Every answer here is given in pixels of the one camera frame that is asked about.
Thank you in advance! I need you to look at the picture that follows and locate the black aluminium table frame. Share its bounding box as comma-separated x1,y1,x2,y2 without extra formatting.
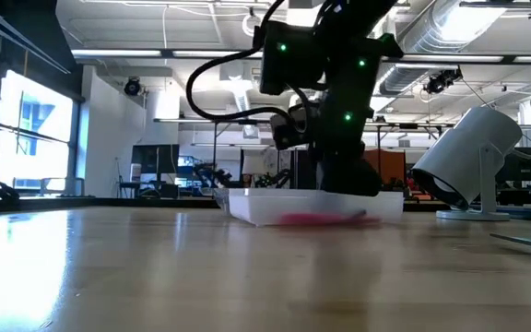
0,196,531,221

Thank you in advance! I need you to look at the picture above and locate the large bright window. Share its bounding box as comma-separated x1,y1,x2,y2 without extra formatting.
0,68,76,195

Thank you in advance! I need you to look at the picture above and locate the black background workstation frame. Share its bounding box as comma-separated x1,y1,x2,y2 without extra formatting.
153,117,455,188

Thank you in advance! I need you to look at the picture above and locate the black computer monitor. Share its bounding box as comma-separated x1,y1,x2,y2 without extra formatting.
131,144,181,175

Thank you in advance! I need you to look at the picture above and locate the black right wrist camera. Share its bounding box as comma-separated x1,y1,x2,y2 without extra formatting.
269,103,315,151

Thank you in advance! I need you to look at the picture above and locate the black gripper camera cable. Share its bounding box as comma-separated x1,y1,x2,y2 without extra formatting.
185,0,303,124

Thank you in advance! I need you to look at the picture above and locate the silver ventilation duct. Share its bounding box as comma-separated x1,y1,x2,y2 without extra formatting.
378,0,509,96

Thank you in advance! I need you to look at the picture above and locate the clear plastic supply box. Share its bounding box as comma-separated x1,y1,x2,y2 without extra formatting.
213,187,406,227

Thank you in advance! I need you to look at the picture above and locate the ceiling light strip rail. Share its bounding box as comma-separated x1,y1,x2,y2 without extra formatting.
69,47,531,65

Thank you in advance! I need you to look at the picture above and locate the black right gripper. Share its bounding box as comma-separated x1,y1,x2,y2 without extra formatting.
309,94,384,197

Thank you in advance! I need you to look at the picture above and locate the orange partition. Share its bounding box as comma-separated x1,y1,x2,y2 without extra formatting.
364,148,407,185

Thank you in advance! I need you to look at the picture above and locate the white cable coil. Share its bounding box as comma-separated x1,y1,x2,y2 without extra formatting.
241,12,266,38

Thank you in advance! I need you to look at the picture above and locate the white spotlight lamp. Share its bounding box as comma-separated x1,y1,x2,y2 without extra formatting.
410,105,524,223

